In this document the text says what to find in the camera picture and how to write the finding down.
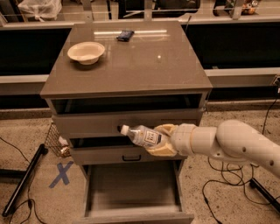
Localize black stand leg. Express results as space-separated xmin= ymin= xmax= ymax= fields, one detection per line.
xmin=2 ymin=144 xmax=48 ymax=217
xmin=249 ymin=178 xmax=280 ymax=213

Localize top grey drawer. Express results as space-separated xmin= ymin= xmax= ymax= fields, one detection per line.
xmin=52 ymin=109 xmax=203 ymax=138

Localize clear plastic bottle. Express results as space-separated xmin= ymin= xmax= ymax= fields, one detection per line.
xmin=121 ymin=125 xmax=166 ymax=148

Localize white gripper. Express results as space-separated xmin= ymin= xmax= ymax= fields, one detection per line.
xmin=145 ymin=123 xmax=196 ymax=157

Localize blue tape cross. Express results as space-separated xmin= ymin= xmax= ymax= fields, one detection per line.
xmin=49 ymin=161 xmax=74 ymax=188

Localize dark blue snack packet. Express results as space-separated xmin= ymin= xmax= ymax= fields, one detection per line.
xmin=116 ymin=31 xmax=135 ymax=42

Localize wire mesh basket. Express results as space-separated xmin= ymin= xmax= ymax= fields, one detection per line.
xmin=45 ymin=123 xmax=70 ymax=158

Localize white paper bowl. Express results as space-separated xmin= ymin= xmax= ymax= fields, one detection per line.
xmin=67 ymin=42 xmax=105 ymax=65

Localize black right stand leg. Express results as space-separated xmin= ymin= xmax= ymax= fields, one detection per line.
xmin=249 ymin=178 xmax=280 ymax=213

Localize black floor cable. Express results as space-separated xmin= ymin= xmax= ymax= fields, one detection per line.
xmin=200 ymin=87 xmax=280 ymax=224

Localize black left stand leg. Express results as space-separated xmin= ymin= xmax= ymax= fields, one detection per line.
xmin=2 ymin=144 xmax=48 ymax=217

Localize grey drawer cabinet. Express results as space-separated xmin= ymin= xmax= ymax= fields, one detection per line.
xmin=39 ymin=20 xmax=214 ymax=224

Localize clear plastic bag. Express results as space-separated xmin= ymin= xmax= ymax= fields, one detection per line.
xmin=17 ymin=0 xmax=62 ymax=22

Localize middle grey drawer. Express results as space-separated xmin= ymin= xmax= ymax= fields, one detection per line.
xmin=70 ymin=146 xmax=187 ymax=165

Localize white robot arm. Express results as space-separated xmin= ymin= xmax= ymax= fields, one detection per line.
xmin=145 ymin=120 xmax=280 ymax=178

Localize bottom open grey drawer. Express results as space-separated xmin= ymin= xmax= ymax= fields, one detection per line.
xmin=73 ymin=160 xmax=194 ymax=224

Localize left black cable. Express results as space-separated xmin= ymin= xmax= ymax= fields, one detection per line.
xmin=0 ymin=136 xmax=47 ymax=224

